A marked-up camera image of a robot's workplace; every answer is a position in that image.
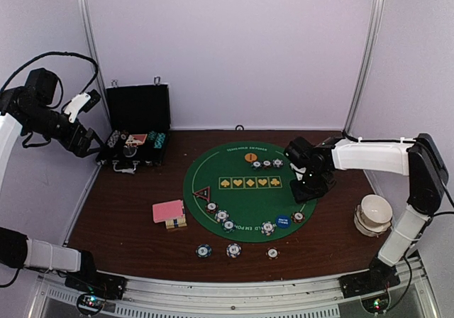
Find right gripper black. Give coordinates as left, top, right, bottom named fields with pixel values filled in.
left=290, top=167, right=329, bottom=204

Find orange big blind button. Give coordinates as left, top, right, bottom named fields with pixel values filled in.
left=244, top=153, right=258, bottom=163

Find brown orange chip stack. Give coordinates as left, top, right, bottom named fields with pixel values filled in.
left=266, top=248, right=279, bottom=260

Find blue tan chip stack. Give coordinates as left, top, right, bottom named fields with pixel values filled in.
left=226, top=243, right=242, bottom=258

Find triangular black red dealer button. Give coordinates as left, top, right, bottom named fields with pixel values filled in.
left=192, top=186, right=211, bottom=202

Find blue green chip stack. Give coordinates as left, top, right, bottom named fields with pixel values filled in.
left=195, top=244, right=212, bottom=258

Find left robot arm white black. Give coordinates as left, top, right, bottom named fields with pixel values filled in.
left=1, top=51, right=104, bottom=292

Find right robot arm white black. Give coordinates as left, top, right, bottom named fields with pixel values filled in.
left=284, top=133, right=451, bottom=291

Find blue tan chip row case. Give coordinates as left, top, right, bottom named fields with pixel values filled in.
left=107, top=131, right=121, bottom=148

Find clear round dealer puck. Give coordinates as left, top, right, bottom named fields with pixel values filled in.
left=123, top=146, right=138, bottom=158

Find playing cards in case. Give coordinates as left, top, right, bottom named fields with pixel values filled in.
left=125, top=134, right=148, bottom=146

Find blue small blind button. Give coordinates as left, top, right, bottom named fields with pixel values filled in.
left=275, top=215, right=292, bottom=229

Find black poker chip case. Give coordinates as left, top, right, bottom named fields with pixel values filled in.
left=96, top=84, right=171, bottom=168

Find stacked white bowls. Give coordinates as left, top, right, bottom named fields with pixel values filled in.
left=353, top=194, right=393, bottom=237

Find teal chip row in case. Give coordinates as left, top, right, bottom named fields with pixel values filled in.
left=147, top=131, right=167, bottom=149

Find round green poker mat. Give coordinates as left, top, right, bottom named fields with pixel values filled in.
left=183, top=141, right=317, bottom=243

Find red-backed card deck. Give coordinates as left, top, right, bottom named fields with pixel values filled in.
left=152, top=199, right=187, bottom=230

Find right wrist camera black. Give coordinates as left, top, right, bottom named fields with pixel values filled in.
left=284, top=136, right=314, bottom=166

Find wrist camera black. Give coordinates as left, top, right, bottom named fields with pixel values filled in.
left=25, top=68, right=64, bottom=109
left=284, top=136, right=314, bottom=166

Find silver case handle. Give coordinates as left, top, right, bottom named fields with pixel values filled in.
left=113, top=165, right=137, bottom=175

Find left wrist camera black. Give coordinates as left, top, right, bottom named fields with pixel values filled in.
left=25, top=68, right=64, bottom=109

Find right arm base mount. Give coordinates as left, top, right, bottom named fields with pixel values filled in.
left=339, top=271, right=401, bottom=314

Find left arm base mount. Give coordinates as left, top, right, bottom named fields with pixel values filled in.
left=62, top=273, right=127, bottom=317

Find aluminium front rail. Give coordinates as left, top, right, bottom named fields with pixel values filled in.
left=33, top=250, right=439, bottom=318

